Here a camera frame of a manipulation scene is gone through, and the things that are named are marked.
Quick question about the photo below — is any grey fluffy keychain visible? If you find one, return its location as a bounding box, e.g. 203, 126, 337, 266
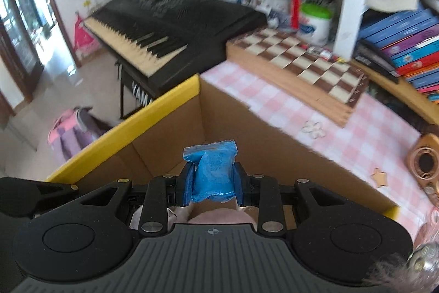
370, 241, 439, 290

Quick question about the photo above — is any yellow cardboard box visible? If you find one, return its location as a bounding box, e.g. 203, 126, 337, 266
46, 73, 400, 232

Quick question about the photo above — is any blue plastic packet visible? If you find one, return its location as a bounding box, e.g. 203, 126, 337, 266
183, 139, 238, 203

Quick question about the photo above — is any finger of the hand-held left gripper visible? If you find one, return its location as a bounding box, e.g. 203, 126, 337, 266
31, 180, 80, 217

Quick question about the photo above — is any pink checked desk mat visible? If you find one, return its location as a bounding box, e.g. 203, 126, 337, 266
201, 61, 434, 245

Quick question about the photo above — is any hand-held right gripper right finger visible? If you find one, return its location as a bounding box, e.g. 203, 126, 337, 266
233, 164, 347, 233

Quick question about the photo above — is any black electronic keyboard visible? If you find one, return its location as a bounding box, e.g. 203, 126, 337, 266
83, 0, 268, 110

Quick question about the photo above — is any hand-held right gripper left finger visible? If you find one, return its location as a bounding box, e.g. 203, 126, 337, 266
79, 164, 197, 233

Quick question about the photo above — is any row of colourful books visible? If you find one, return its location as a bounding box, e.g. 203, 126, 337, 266
353, 6, 439, 105

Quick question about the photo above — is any white tub green lid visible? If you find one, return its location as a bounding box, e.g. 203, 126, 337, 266
298, 3, 335, 46

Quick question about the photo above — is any pink purple backpack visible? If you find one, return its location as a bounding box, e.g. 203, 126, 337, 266
47, 107, 115, 163

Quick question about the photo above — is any wooden chessboard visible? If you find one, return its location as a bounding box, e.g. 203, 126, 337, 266
226, 26, 369, 127

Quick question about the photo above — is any copper retro radio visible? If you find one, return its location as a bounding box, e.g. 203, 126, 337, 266
406, 133, 439, 197

